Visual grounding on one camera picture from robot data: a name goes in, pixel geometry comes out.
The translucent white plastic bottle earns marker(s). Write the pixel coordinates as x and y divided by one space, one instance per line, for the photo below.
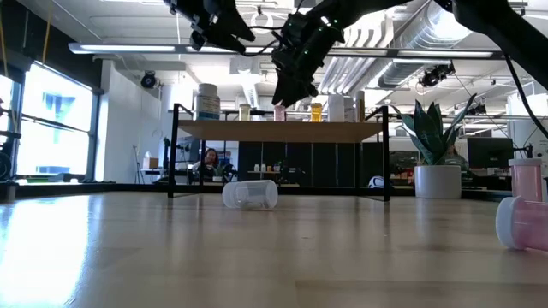
335 109

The pink vial with white cap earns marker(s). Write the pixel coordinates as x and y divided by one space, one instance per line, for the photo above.
279 114
528 224
526 181

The silver ventilation duct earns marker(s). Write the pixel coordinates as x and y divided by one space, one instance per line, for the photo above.
432 30

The large white supplement bottle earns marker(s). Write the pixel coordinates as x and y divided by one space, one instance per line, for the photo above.
206 104

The yellow vial with white cap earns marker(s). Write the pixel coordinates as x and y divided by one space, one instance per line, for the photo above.
244 113

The clear plastic bottle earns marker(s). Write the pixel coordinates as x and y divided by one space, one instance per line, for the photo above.
250 194

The black ceiling-mounted device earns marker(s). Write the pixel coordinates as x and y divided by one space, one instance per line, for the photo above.
436 75

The white round object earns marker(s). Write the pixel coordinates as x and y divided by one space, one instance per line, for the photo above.
377 182

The wooden shelf with black frame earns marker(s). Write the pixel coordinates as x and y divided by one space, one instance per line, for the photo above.
278 132

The black computer monitor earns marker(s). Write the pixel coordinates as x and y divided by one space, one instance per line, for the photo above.
490 152

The person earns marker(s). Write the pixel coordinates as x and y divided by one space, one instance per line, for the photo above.
210 161
454 158

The cardboard box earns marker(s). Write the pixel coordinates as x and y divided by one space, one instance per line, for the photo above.
150 162

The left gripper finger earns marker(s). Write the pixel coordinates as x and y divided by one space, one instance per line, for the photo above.
235 27
224 43

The dark room divider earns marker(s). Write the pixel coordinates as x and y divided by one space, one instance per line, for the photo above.
325 164

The black aluminium table frame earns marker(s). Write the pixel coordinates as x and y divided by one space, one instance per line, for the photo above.
128 188

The snake plant in white pot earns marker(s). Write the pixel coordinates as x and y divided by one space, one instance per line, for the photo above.
436 181

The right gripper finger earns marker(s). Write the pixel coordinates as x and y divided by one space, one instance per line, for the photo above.
284 92
306 90

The long ceiling light bar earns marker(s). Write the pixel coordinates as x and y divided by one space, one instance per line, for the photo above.
128 48

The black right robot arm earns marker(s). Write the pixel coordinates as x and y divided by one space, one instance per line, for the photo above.
492 21

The white melatonin bottle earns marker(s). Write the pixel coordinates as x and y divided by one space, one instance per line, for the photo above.
349 111

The black round ceiling spotlight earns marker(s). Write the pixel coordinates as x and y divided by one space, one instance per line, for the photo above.
148 80

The thin black tripod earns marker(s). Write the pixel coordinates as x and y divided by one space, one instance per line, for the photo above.
137 164

